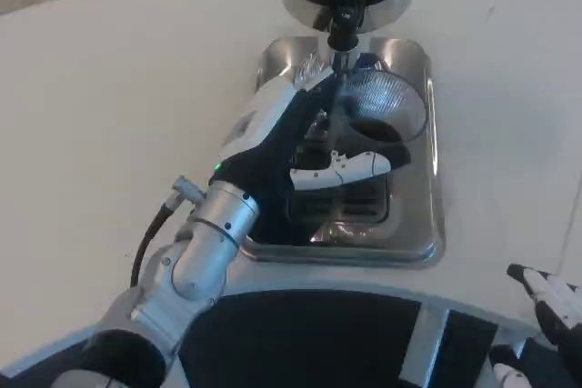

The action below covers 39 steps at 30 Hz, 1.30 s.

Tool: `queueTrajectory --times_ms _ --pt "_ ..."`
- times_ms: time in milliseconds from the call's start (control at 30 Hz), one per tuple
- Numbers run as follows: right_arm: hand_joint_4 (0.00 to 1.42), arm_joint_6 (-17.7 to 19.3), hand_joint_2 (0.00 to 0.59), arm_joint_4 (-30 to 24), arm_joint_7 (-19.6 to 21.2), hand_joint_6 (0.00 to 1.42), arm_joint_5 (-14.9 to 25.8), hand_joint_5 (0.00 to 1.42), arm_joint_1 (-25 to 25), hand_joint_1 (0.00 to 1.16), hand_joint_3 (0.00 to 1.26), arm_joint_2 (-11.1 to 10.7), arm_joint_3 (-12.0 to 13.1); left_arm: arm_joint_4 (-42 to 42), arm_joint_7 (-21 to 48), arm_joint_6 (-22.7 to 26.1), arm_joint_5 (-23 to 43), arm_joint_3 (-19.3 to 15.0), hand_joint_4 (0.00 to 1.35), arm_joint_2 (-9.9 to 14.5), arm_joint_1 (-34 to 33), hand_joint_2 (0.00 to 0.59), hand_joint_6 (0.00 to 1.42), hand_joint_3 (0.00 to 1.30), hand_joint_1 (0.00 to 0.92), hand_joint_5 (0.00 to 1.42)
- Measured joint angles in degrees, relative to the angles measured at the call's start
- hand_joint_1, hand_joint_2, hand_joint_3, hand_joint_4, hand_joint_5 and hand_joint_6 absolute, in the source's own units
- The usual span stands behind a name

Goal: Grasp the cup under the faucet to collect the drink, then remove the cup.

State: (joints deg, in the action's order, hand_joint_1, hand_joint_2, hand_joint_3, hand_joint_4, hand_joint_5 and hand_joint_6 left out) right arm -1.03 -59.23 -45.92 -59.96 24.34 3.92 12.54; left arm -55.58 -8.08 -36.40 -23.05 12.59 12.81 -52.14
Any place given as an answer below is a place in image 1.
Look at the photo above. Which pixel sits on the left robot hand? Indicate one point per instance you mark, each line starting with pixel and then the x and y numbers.
pixel 268 156

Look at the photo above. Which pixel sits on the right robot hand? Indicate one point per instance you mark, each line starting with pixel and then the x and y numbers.
pixel 557 306

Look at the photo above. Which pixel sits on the clear ribbed glass cup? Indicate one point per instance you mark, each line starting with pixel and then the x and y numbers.
pixel 386 92

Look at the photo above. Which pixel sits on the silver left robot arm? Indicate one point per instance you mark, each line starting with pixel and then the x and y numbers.
pixel 200 261

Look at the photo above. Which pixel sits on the slotted steel tray grid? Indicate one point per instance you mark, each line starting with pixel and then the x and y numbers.
pixel 359 208

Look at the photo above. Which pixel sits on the steel drip tray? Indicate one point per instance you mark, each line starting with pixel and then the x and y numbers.
pixel 414 206

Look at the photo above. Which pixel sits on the black dispenser tap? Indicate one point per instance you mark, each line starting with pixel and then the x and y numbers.
pixel 345 20

